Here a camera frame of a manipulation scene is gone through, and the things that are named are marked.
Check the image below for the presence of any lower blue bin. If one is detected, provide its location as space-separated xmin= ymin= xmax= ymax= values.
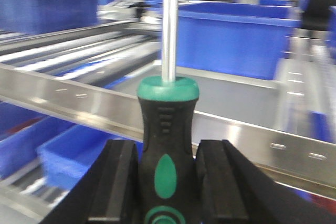
xmin=37 ymin=125 xmax=128 ymax=190

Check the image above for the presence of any green-black screwdriver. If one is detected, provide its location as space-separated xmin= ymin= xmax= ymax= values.
xmin=137 ymin=0 xmax=201 ymax=223

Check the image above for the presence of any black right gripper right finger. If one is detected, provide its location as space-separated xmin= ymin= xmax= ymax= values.
xmin=196 ymin=140 xmax=328 ymax=223

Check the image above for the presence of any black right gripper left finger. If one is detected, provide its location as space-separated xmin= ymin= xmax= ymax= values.
xmin=42 ymin=140 xmax=138 ymax=223

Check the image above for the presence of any blue bin on shelf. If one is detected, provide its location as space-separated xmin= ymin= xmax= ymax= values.
xmin=176 ymin=2 xmax=300 ymax=80

